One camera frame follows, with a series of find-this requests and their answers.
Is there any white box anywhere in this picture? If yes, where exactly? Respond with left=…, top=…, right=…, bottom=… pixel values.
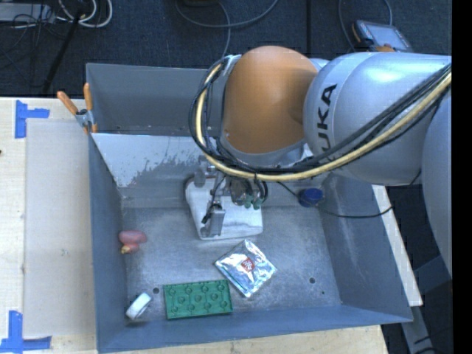
left=184, top=177, right=265, bottom=241

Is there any silver foil packet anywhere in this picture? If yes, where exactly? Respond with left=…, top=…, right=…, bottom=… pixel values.
left=213, top=238, right=278, bottom=299

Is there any grey metal bin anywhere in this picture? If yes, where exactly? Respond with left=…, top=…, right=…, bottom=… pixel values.
left=85, top=63, right=414, bottom=354

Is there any dark green flat block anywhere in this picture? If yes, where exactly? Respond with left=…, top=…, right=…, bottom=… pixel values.
left=162, top=279, right=235, bottom=321

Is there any pink toy food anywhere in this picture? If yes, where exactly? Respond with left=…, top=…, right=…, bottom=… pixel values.
left=118, top=229, right=148, bottom=246

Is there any pale flat board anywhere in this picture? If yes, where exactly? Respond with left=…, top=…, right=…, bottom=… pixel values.
left=22, top=119, right=97, bottom=341

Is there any white ring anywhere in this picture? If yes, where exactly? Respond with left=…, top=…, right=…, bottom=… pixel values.
left=125, top=291, right=153, bottom=321

